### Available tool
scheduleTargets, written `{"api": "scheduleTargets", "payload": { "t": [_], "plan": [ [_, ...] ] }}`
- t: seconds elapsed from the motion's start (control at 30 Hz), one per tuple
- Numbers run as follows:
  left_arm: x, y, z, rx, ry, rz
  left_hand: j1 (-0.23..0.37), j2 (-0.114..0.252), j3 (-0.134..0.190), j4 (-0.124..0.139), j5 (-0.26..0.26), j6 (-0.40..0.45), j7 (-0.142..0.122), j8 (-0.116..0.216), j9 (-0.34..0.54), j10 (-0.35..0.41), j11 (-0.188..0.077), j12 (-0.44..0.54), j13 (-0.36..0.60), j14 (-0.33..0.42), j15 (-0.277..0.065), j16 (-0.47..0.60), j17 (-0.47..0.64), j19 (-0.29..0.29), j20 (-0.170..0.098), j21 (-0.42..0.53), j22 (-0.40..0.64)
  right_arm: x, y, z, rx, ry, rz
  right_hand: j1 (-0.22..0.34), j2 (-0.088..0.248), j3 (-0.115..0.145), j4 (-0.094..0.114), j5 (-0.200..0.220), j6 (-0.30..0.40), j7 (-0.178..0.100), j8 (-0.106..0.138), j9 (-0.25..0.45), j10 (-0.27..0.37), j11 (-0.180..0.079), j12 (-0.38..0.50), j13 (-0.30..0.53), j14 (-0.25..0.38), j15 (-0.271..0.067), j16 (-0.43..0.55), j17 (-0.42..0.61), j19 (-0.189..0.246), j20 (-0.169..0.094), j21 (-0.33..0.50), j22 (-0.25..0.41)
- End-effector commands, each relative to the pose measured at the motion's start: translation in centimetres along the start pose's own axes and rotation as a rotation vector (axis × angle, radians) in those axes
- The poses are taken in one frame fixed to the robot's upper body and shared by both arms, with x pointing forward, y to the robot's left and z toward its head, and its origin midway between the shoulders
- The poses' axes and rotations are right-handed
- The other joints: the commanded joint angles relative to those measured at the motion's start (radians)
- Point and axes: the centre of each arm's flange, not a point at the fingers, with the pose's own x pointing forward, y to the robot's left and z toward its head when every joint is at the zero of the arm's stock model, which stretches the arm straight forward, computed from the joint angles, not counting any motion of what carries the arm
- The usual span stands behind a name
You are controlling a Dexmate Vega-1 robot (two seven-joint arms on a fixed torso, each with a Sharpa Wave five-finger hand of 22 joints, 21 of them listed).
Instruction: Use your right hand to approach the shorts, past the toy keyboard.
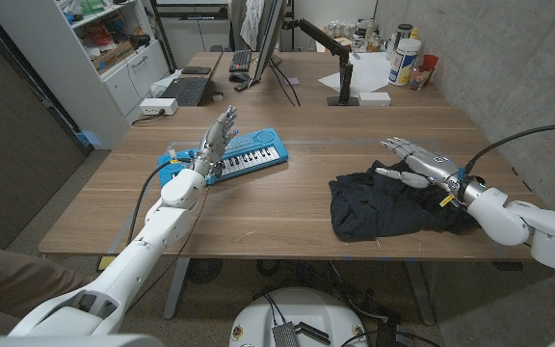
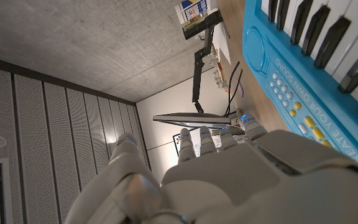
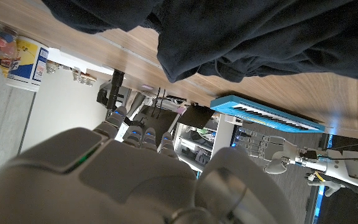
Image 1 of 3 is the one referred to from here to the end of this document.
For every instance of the white hanging cloth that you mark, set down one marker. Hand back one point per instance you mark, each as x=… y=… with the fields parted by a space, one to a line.
x=251 y=21

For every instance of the black computer mouse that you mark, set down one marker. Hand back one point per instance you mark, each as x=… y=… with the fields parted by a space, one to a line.
x=238 y=76

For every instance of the black remote control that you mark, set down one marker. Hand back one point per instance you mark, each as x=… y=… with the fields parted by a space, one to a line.
x=245 y=85

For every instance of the purple sticky note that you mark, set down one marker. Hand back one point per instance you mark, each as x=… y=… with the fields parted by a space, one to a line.
x=292 y=81

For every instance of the white shelf cabinet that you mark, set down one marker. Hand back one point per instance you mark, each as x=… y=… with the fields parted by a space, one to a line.
x=113 y=91

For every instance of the grey table leg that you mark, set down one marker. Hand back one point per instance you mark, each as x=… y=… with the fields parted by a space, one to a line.
x=419 y=289
x=176 y=289

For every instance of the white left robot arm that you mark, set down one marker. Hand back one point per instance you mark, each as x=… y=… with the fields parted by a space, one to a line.
x=152 y=241

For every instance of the cardboard box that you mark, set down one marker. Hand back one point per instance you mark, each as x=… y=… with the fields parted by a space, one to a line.
x=111 y=56

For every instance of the grey finned module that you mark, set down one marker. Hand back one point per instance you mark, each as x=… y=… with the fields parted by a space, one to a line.
x=285 y=335

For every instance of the white power box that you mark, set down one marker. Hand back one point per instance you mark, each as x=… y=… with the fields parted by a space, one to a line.
x=158 y=106

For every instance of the black floor fan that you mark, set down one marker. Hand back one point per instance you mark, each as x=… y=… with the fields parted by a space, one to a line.
x=203 y=270

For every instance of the black computer monitor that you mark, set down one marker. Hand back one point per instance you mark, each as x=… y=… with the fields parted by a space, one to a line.
x=270 y=34

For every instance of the dark navy shorts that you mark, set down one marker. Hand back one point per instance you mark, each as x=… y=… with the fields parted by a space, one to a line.
x=369 y=207

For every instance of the yellow bottle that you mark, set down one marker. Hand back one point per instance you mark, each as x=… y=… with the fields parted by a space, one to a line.
x=414 y=33

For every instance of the small white box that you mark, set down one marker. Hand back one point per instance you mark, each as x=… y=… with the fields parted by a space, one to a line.
x=374 y=98

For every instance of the blue toy keyboard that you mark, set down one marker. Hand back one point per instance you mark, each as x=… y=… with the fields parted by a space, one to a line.
x=258 y=149

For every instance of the red cup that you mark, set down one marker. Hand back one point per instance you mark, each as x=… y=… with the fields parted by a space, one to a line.
x=430 y=61

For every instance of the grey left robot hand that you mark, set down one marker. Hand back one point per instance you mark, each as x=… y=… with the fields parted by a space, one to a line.
x=215 y=142

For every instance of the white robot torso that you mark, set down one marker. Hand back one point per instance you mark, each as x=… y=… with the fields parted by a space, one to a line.
x=301 y=308

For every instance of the white wipes canister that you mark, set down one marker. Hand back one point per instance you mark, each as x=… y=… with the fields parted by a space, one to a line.
x=404 y=60

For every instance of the person's leg brown trousers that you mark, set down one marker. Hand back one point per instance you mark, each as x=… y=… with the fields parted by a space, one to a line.
x=12 y=279

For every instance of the black computer keyboard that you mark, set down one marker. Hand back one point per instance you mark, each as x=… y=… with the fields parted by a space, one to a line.
x=240 y=61

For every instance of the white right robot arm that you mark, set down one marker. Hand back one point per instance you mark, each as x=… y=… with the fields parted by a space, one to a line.
x=537 y=226

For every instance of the white paper sheet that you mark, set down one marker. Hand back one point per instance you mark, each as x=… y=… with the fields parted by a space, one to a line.
x=366 y=72

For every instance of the dark bottle with lid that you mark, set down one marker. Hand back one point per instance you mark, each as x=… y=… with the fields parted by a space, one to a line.
x=404 y=31

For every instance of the black laptop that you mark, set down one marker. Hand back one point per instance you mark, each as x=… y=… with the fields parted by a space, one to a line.
x=188 y=90

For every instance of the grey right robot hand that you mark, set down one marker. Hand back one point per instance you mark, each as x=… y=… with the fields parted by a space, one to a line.
x=429 y=166

